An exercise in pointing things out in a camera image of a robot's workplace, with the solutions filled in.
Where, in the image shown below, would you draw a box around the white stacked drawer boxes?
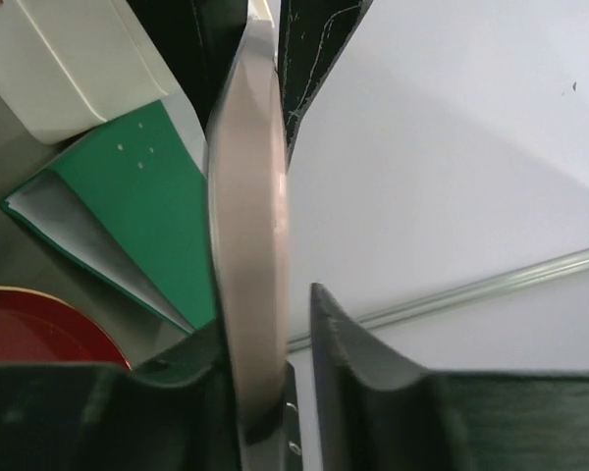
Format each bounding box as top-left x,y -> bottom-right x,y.
0,0 -> 180,144

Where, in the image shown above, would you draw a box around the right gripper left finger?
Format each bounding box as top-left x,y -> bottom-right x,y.
0,322 -> 240,470

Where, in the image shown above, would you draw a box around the silver tin lid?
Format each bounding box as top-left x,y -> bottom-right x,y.
207,18 -> 289,444

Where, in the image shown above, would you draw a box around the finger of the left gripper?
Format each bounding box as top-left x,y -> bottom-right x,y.
129,0 -> 247,129

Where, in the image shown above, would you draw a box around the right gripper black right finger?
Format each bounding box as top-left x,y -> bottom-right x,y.
309,283 -> 589,470

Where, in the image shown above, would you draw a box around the red round tray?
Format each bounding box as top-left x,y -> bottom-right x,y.
0,286 -> 130,369

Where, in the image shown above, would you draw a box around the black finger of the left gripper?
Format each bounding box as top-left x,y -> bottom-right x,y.
278,0 -> 372,161

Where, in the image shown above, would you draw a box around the green binder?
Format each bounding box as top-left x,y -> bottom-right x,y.
1,94 -> 215,333

